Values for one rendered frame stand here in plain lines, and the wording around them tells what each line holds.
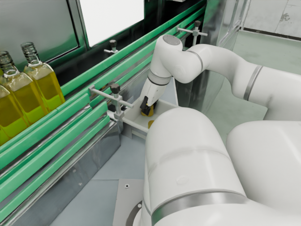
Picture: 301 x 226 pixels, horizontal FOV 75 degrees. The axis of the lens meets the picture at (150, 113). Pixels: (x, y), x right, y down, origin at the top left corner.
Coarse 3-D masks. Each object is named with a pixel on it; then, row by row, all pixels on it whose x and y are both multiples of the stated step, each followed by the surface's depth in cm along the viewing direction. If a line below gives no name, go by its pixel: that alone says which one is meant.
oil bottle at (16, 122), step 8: (0, 88) 43; (0, 96) 43; (8, 96) 45; (0, 104) 44; (8, 104) 45; (16, 104) 47; (0, 112) 44; (8, 112) 46; (16, 112) 48; (0, 120) 45; (8, 120) 47; (16, 120) 48; (24, 120) 50; (8, 128) 47; (16, 128) 49; (24, 128) 51; (8, 136) 49
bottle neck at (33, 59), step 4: (24, 44) 47; (28, 44) 47; (32, 44) 46; (24, 48) 46; (28, 48) 46; (32, 48) 46; (24, 52) 46; (28, 52) 46; (32, 52) 47; (36, 52) 48; (28, 56) 47; (32, 56) 47; (36, 56) 48; (28, 60) 48; (32, 60) 48; (36, 60) 48; (40, 60) 50; (28, 64) 49; (32, 64) 48; (36, 64) 49
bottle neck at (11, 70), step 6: (0, 54) 44; (6, 54) 43; (0, 60) 42; (6, 60) 43; (12, 60) 44; (0, 66) 43; (6, 66) 44; (12, 66) 44; (6, 72) 44; (12, 72) 45
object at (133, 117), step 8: (136, 104) 78; (160, 104) 79; (168, 104) 77; (128, 112) 75; (136, 112) 80; (160, 112) 81; (128, 120) 70; (136, 120) 80; (144, 120) 80; (144, 128) 67
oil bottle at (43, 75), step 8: (40, 64) 49; (48, 64) 51; (32, 72) 48; (40, 72) 49; (48, 72) 51; (40, 80) 49; (48, 80) 51; (56, 80) 54; (40, 88) 51; (48, 88) 52; (56, 88) 54; (48, 96) 53; (56, 96) 55; (48, 104) 54; (56, 104) 56; (48, 112) 57
